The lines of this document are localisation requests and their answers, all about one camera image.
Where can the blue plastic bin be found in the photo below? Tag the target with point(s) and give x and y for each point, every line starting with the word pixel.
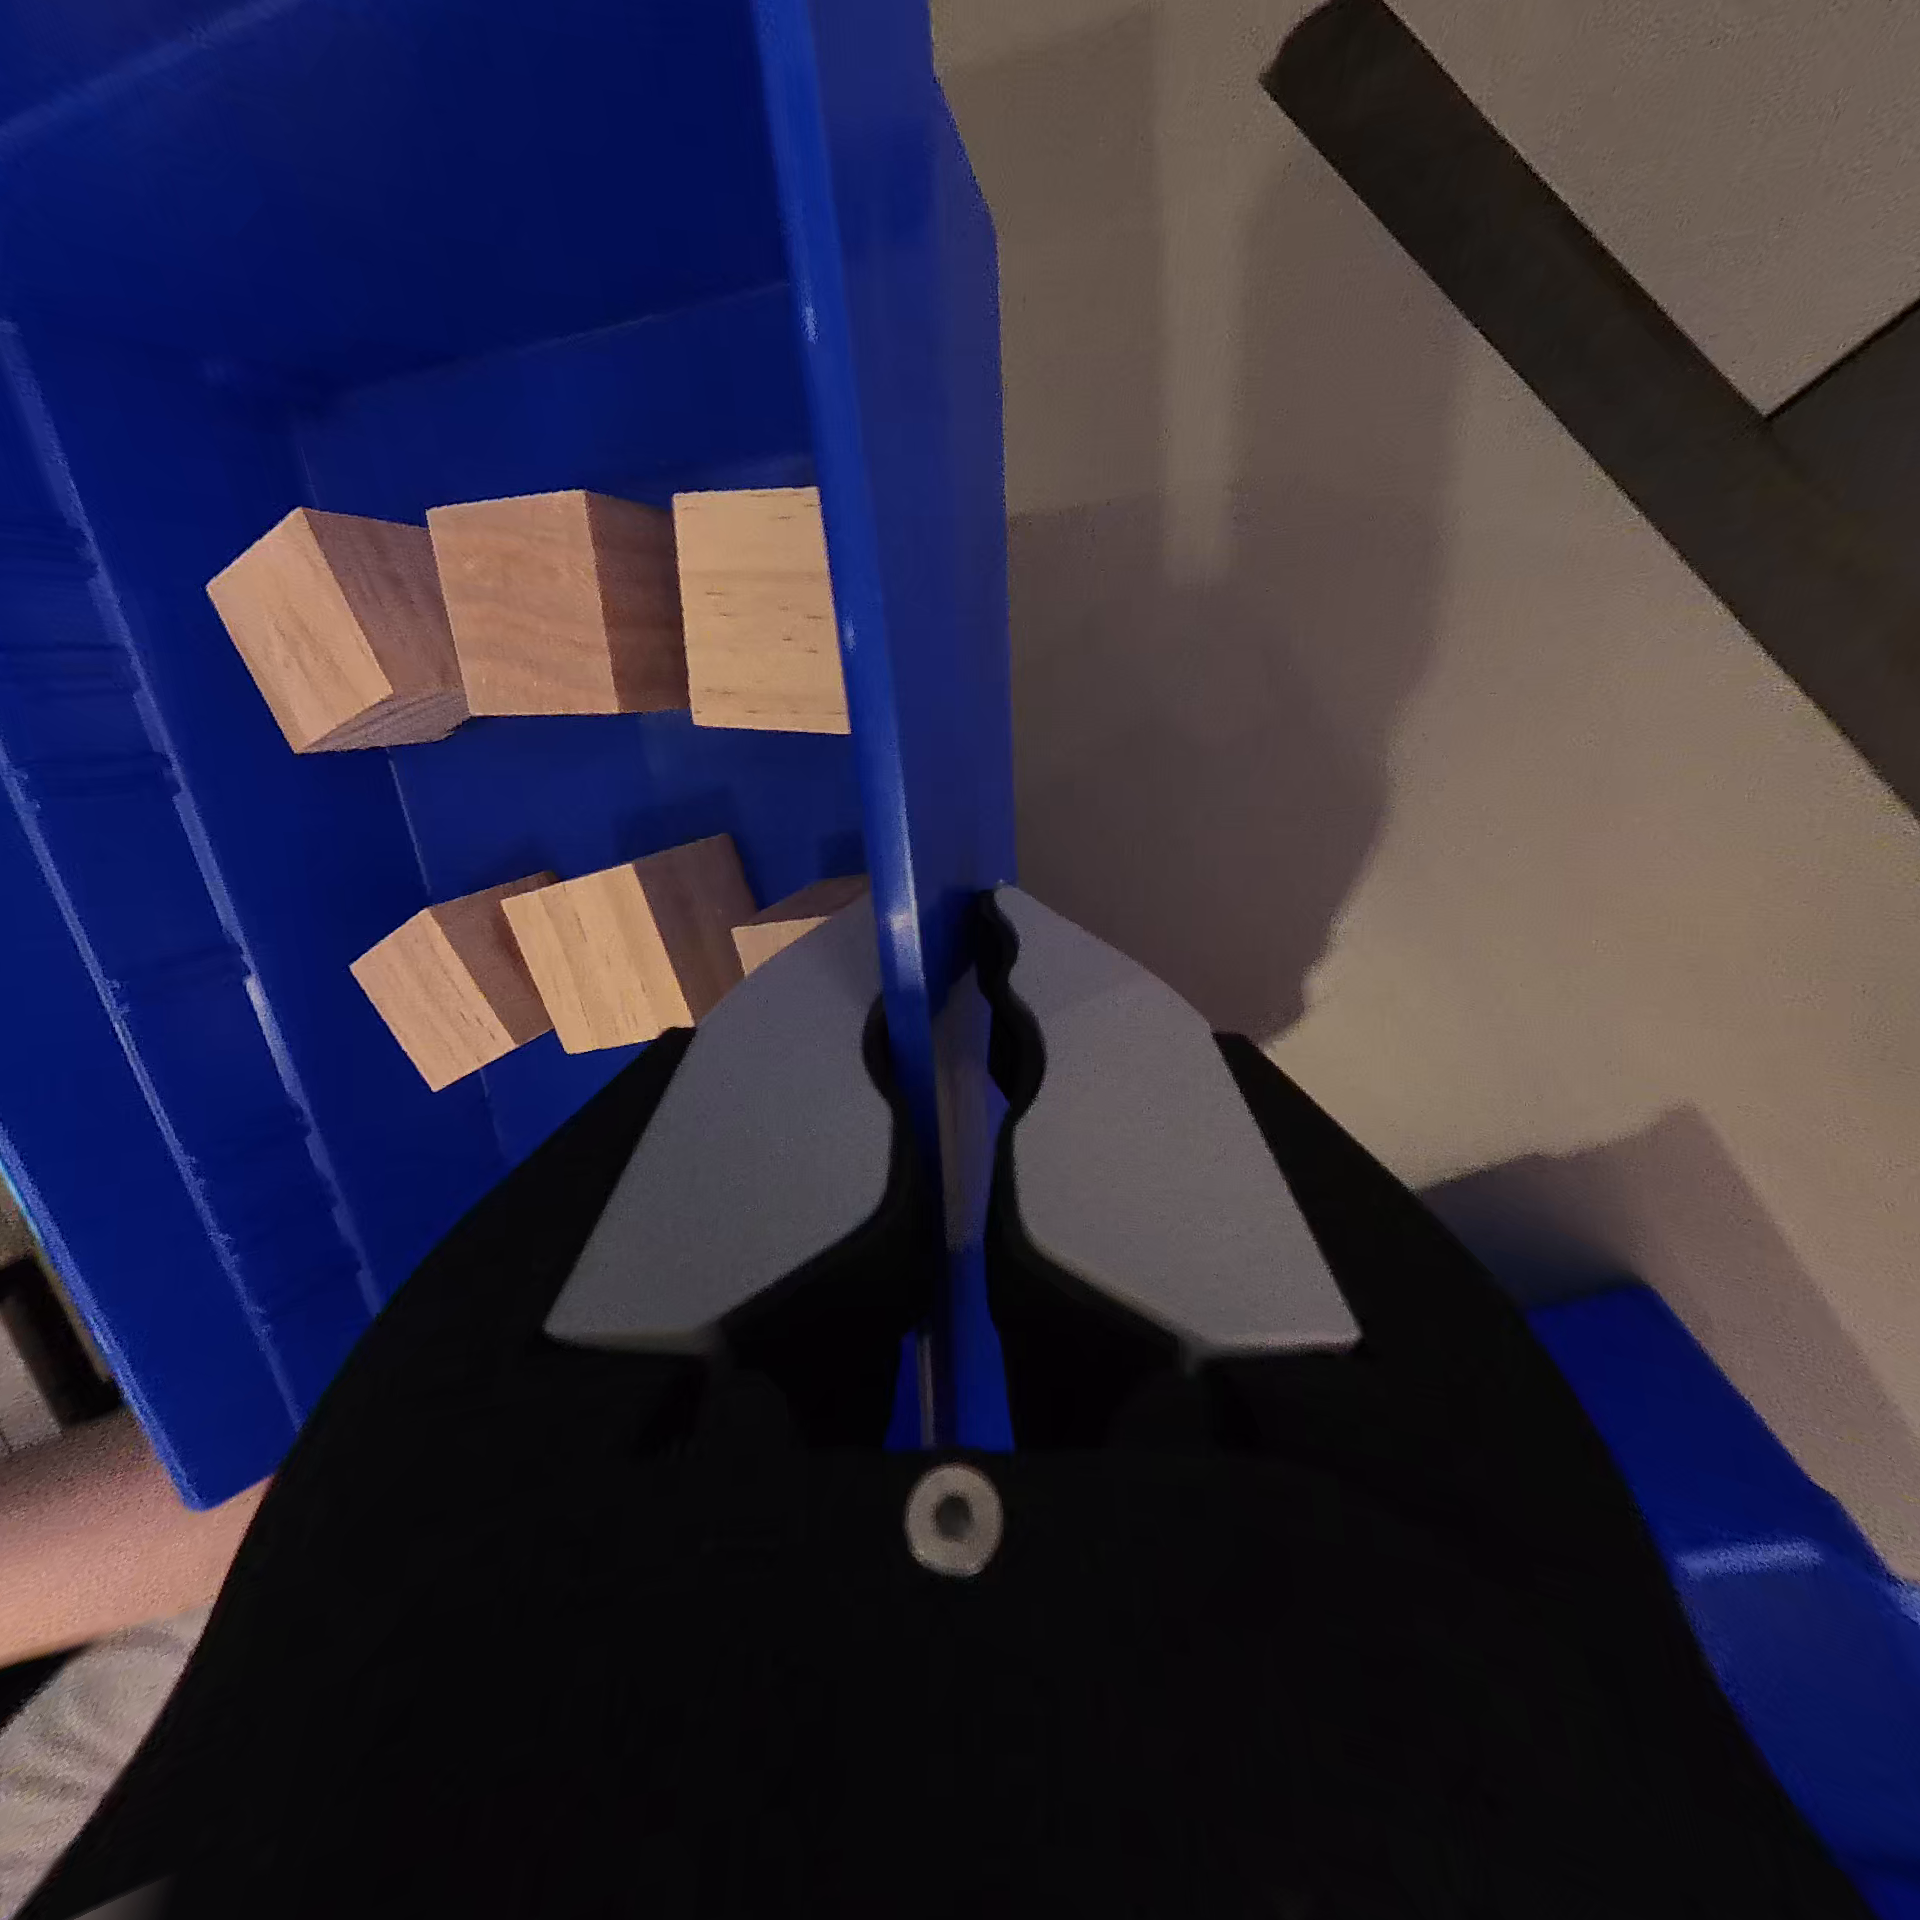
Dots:
pixel 450 224
pixel 1770 1575

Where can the group of plain wooden cubes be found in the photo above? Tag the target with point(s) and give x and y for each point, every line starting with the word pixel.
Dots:
pixel 554 600

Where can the person's light clothing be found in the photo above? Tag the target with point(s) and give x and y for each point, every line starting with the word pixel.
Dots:
pixel 75 1755

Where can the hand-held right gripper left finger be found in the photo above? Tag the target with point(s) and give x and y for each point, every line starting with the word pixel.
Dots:
pixel 734 1171

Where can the person's left forearm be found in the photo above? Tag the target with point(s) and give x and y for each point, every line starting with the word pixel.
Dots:
pixel 90 1560

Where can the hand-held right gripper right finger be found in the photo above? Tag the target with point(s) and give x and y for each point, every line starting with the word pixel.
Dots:
pixel 1170 1171

